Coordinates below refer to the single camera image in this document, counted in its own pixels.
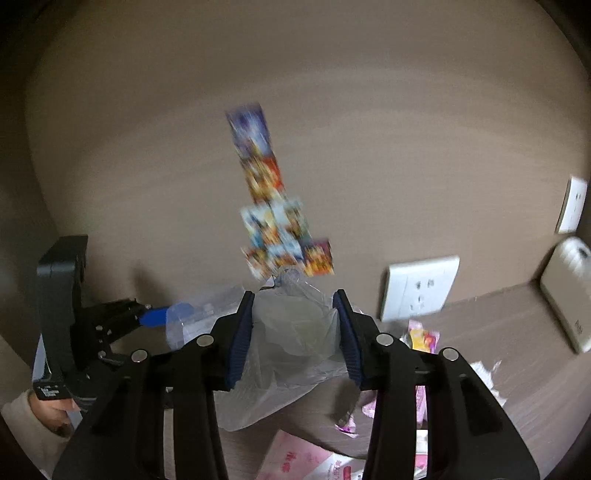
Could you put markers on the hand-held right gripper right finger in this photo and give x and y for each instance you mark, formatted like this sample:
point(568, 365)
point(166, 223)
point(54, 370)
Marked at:
point(349, 344)

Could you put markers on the white wall socket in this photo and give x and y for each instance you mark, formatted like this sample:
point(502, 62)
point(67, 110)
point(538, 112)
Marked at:
point(572, 205)
point(418, 288)

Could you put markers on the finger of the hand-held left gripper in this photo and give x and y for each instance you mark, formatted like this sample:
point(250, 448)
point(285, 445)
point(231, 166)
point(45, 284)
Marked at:
point(154, 317)
point(113, 360)

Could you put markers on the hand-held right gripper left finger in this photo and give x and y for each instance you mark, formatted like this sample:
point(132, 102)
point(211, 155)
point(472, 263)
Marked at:
point(240, 344)

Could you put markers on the pink printed wrapper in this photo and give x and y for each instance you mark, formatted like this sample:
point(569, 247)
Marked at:
point(418, 406)

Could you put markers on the clear plastic box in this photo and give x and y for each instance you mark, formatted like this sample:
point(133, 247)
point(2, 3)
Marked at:
point(194, 318)

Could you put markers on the white tissue box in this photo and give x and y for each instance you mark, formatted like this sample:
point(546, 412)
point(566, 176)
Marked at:
point(565, 295)

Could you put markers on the person's left hand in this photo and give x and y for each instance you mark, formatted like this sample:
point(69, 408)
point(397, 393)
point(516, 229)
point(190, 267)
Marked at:
point(57, 413)

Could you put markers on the cluster of cartoon stickers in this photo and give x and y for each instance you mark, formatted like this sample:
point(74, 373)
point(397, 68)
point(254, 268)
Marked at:
point(272, 217)

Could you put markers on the white crumpled tissue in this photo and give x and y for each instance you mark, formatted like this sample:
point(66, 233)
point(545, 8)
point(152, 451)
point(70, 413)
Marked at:
point(489, 383)

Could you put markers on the grey plastic bag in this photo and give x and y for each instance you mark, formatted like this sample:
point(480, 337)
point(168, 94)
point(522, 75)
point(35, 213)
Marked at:
point(295, 332)

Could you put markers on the small orange yellow packet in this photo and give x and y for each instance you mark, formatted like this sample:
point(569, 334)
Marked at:
point(422, 337)

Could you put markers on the person's left forearm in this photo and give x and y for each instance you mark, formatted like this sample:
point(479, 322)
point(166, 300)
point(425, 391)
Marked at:
point(27, 434)

